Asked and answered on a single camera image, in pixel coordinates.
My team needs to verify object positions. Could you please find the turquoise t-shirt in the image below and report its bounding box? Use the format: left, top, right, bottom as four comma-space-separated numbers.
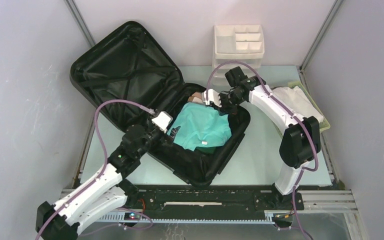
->
167, 102, 232, 151

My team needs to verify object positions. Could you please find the white garment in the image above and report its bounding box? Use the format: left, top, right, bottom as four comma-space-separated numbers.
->
273, 87, 322, 122

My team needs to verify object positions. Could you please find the black ribbed hard-shell suitcase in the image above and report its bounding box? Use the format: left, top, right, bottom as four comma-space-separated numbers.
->
70, 21, 251, 187

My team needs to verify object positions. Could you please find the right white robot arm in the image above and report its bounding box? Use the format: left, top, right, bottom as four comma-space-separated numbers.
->
220, 66, 321, 209

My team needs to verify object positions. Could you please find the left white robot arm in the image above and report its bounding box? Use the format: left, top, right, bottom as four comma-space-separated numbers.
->
35, 125, 168, 240

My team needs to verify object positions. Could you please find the pink brown small box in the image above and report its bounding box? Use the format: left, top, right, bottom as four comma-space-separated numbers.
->
191, 91, 206, 99

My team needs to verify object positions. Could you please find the dark green folded garment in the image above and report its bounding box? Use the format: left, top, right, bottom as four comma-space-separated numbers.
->
195, 146, 221, 155

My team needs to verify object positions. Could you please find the white plastic drawer organizer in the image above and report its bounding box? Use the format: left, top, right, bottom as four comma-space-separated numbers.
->
211, 24, 265, 86

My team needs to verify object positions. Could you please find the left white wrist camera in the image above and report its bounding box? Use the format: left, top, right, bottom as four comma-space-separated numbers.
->
151, 111, 173, 133

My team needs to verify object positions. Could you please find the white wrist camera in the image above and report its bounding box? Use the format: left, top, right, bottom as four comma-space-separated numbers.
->
201, 89, 222, 108
151, 111, 173, 133

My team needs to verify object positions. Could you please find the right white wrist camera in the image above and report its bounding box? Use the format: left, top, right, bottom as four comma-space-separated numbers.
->
201, 89, 222, 108

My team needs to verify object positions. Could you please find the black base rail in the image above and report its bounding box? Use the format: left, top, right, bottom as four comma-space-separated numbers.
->
126, 184, 305, 222

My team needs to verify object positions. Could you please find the grey slotted cable duct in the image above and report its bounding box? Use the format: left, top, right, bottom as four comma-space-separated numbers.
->
96, 211, 275, 224

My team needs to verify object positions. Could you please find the aluminium frame rail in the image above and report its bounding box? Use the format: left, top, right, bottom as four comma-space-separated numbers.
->
59, 188, 359, 213

